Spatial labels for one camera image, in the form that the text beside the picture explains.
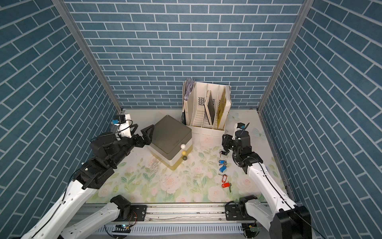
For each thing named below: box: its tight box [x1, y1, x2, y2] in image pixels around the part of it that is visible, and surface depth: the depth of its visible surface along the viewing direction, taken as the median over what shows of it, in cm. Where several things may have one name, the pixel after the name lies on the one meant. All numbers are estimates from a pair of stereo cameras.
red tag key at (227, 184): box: [221, 181, 232, 193], surface depth 85 cm
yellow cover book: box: [216, 86, 232, 130], surface depth 97 cm
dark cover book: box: [204, 90, 216, 126], surface depth 104 cm
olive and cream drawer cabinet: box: [149, 115, 193, 171], surface depth 82 cm
